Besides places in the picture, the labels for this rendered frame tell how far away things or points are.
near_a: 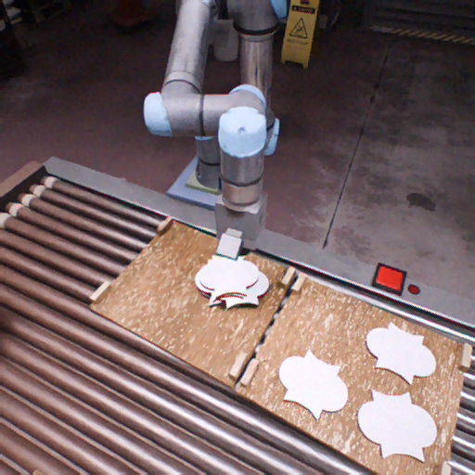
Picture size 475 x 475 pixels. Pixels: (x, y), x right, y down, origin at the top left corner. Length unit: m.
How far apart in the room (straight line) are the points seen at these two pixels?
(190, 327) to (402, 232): 1.89
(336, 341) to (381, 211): 1.84
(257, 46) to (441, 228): 1.96
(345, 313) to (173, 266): 0.46
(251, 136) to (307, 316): 0.51
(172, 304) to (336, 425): 0.45
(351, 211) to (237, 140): 2.08
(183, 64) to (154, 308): 0.56
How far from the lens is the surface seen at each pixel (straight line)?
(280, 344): 0.92
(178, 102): 0.73
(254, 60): 1.08
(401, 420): 0.90
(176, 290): 1.00
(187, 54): 0.83
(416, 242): 2.59
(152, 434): 0.89
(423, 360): 0.98
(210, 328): 0.94
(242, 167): 0.63
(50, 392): 0.98
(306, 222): 2.50
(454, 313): 1.12
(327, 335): 0.95
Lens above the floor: 1.75
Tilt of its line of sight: 48 degrees down
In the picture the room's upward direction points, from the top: straight up
